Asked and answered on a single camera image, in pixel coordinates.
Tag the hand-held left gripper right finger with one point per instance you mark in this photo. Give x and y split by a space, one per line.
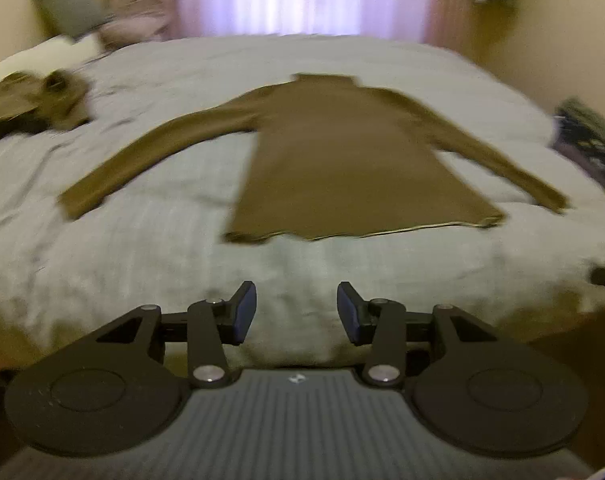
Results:
347 312

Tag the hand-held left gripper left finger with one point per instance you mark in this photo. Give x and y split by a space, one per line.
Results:
246 312

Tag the olive long-sleeve sweater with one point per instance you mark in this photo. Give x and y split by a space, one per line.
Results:
332 160

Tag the pile of olive clothes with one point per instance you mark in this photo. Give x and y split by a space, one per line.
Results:
42 95

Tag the grey striped bedspread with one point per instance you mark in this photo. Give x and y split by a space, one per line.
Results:
132 250

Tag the dark floral cloth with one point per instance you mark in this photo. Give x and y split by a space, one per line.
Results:
590 140

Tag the pink floral pillow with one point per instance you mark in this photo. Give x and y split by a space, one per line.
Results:
132 17

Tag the pink curtain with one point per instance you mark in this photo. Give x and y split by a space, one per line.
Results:
450 2

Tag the white pillow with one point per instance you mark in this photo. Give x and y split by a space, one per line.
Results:
42 52

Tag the grey pillow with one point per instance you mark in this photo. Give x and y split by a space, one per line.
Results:
70 7

